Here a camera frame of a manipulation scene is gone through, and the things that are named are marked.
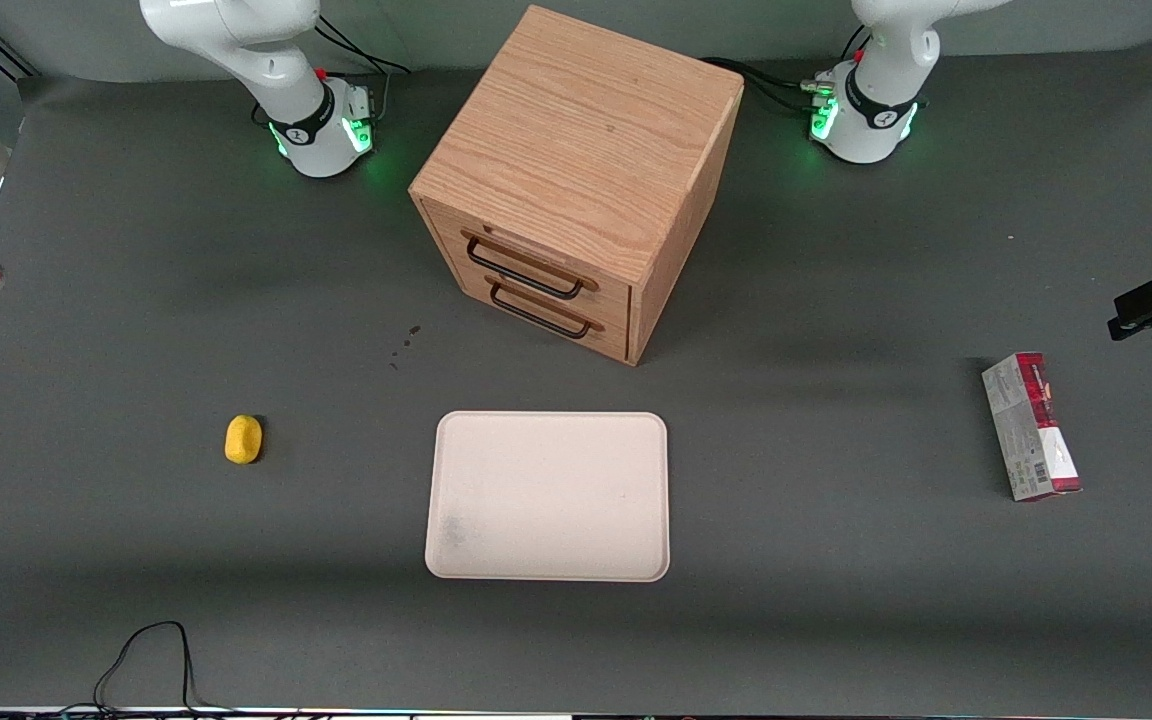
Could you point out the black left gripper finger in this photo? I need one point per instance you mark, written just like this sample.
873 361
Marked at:
1151 303

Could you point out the cream plastic tray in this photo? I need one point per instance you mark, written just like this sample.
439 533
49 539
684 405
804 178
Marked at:
546 495

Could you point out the red plaid cardboard box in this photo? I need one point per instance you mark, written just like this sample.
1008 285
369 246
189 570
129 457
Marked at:
1031 425

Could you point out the wooden drawer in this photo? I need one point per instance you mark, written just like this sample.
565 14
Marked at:
611 338
606 300

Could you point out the wooden two-drawer cabinet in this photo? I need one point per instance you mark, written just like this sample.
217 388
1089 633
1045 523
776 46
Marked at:
576 140

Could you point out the yellow lemon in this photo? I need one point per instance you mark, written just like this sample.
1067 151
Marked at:
244 440

